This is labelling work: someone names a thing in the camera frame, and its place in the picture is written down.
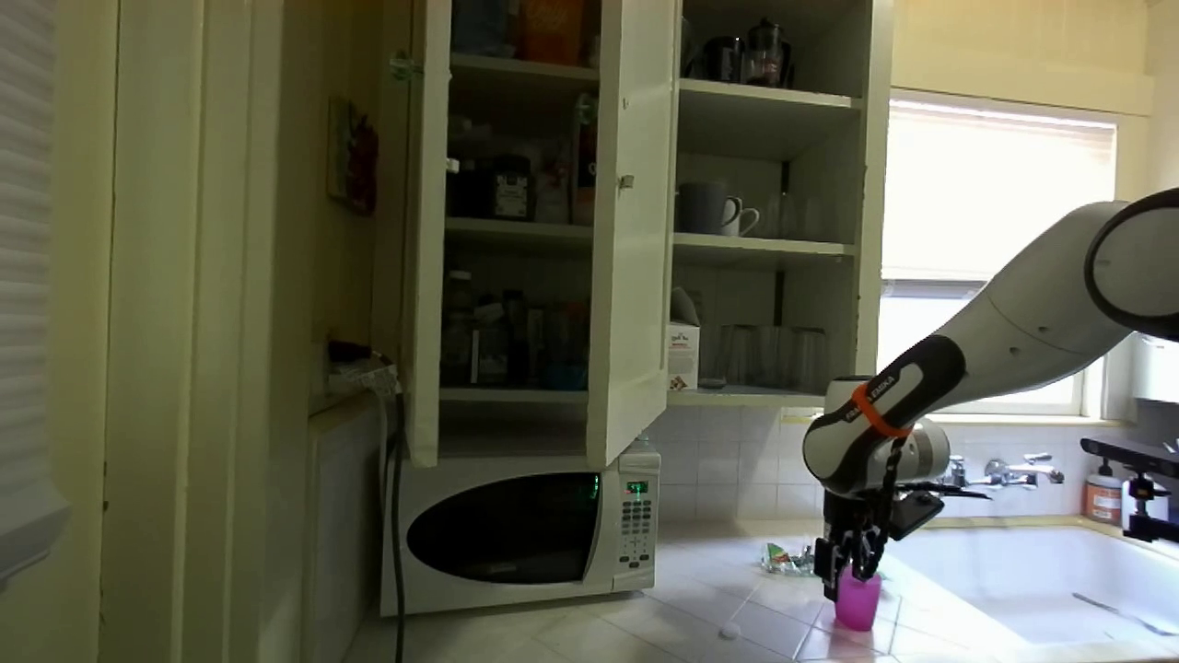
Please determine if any pink plastic cup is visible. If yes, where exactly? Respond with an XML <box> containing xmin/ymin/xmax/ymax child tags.
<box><xmin>837</xmin><ymin>572</ymin><xmax>881</xmax><ymax>631</ymax></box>

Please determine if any white microwave oven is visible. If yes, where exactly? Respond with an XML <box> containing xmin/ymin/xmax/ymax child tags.
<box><xmin>378</xmin><ymin>441</ymin><xmax>663</xmax><ymax>617</ymax></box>

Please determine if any orange food bag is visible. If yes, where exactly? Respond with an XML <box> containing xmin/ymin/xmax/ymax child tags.
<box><xmin>521</xmin><ymin>0</ymin><xmax>585</xmax><ymax>65</ymax></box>

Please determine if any cream cabinet door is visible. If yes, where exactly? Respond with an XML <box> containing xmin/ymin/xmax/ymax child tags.
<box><xmin>585</xmin><ymin>0</ymin><xmax>681</xmax><ymax>465</ymax></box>

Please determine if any white sink basin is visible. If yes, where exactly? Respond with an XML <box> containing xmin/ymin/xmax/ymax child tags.
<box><xmin>893</xmin><ymin>527</ymin><xmax>1179</xmax><ymax>656</ymax></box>

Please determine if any clear candy wrapper packet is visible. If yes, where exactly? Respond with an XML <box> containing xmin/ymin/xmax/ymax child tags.
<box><xmin>763</xmin><ymin>542</ymin><xmax>813</xmax><ymax>573</ymax></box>

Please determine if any chrome wall faucet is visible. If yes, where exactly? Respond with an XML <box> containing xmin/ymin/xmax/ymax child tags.
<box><xmin>943</xmin><ymin>451</ymin><xmax>1065</xmax><ymax>484</ymax></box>

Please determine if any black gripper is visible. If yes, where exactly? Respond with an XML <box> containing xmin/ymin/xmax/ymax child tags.
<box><xmin>813</xmin><ymin>484</ymin><xmax>943</xmax><ymax>572</ymax></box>

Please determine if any black power cable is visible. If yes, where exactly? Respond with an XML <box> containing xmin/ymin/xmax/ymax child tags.
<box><xmin>378</xmin><ymin>380</ymin><xmax>413</xmax><ymax>663</ymax></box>

